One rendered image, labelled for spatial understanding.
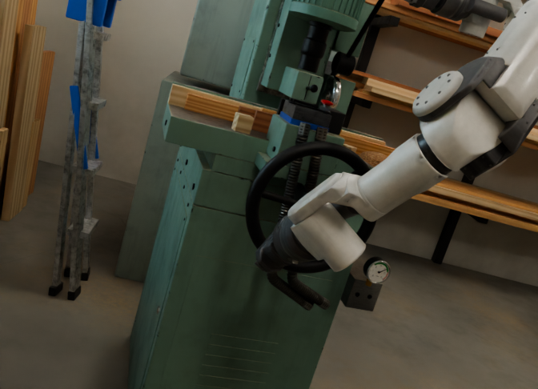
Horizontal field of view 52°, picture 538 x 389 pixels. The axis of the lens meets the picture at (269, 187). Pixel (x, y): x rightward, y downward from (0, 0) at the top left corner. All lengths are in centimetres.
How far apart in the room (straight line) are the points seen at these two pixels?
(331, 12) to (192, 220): 59
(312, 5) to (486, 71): 69
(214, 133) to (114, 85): 256
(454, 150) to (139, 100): 315
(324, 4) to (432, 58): 265
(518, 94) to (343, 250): 32
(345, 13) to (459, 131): 69
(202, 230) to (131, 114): 252
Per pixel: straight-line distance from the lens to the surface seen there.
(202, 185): 128
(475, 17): 151
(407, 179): 76
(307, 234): 84
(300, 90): 139
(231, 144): 126
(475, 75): 75
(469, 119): 75
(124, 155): 383
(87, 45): 204
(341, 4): 137
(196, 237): 132
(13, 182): 282
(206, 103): 139
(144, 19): 373
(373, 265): 139
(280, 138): 119
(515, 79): 76
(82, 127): 206
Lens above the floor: 109
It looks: 13 degrees down
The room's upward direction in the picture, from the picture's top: 17 degrees clockwise
